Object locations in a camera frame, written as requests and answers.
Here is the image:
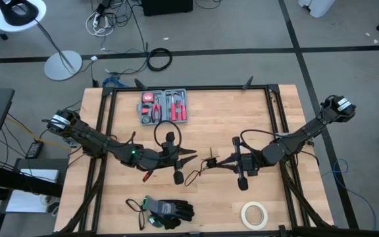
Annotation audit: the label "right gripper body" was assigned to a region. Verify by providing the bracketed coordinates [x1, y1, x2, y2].
[232, 136, 264, 192]

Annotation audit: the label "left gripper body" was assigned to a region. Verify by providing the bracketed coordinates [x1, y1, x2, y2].
[158, 131, 186, 186]

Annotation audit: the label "dark brown cord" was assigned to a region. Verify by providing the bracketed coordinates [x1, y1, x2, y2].
[184, 160, 210, 188]

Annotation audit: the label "black cord spool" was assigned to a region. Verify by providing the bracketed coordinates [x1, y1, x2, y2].
[201, 147, 220, 170]

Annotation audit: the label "white tape roll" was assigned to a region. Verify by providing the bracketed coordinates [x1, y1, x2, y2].
[240, 201, 268, 230]

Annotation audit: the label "grey and black work glove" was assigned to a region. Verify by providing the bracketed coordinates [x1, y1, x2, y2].
[143, 195, 195, 222]

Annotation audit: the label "grey tool case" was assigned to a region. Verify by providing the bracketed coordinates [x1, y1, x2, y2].
[136, 88, 190, 126]

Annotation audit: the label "black glove with green cuff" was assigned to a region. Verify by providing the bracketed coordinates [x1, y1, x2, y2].
[147, 213, 182, 230]

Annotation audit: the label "black eyeglasses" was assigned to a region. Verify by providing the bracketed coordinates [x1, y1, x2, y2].
[124, 198, 148, 231]

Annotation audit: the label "black power adapter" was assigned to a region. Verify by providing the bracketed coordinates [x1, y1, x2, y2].
[25, 140, 45, 160]

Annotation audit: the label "floor lamp with round base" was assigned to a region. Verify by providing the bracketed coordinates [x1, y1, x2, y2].
[0, 0, 83, 82]

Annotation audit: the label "black computer case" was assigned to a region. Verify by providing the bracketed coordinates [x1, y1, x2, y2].
[141, 0, 194, 17]

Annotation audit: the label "white plastic container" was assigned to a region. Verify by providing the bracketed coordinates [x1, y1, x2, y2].
[297, 0, 337, 18]

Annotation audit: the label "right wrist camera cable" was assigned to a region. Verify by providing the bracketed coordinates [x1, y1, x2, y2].
[240, 128, 291, 155]

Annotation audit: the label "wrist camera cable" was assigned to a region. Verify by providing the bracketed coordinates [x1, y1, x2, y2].
[240, 128, 291, 155]
[153, 120, 183, 149]

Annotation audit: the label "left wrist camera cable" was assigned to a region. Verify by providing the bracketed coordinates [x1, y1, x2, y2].
[153, 120, 183, 149]

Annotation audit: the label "red-handled screwdriver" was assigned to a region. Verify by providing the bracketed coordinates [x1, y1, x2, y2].
[181, 93, 188, 121]

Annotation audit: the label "red-handled hammer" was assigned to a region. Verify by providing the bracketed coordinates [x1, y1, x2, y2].
[166, 91, 178, 122]

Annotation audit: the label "red-handled pliers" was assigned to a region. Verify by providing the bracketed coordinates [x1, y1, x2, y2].
[151, 95, 163, 124]

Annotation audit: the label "blue floor cable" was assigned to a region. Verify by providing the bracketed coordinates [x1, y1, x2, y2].
[101, 75, 128, 89]
[320, 158, 378, 231]

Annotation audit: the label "coiled black floor cable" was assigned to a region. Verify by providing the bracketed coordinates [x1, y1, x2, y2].
[146, 47, 173, 72]

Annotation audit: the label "white power strip with cables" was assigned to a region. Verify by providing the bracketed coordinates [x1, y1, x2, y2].
[85, 9, 115, 38]

